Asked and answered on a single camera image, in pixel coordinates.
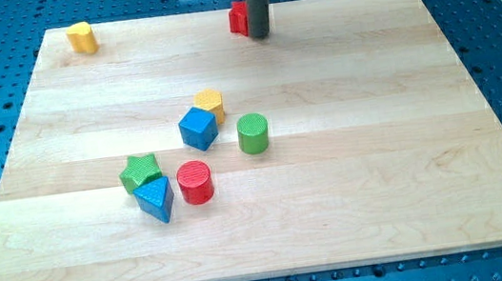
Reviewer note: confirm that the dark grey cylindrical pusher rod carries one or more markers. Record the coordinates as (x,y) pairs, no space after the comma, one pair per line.
(258,18)

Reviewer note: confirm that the green cylinder block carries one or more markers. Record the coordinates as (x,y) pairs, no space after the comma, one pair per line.
(253,135)

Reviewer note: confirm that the green star block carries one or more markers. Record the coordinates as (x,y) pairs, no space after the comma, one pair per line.
(139,171)

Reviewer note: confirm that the blue cube block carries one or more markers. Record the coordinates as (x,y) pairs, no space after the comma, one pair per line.
(198,128)

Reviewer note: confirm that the blue triangle block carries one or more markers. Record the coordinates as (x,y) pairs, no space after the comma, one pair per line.
(156,198)

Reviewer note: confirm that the red cylinder block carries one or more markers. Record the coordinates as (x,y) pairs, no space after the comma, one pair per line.
(194,179)

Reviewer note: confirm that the red star block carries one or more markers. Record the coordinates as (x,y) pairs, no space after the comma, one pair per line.
(238,18)

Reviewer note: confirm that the yellow heart block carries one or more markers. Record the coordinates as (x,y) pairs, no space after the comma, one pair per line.
(81,38)

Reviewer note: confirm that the light wooden board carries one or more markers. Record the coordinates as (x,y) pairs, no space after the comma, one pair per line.
(381,148)

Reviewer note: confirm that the yellow hexagon block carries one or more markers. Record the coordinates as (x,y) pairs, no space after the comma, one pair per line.
(212,101)

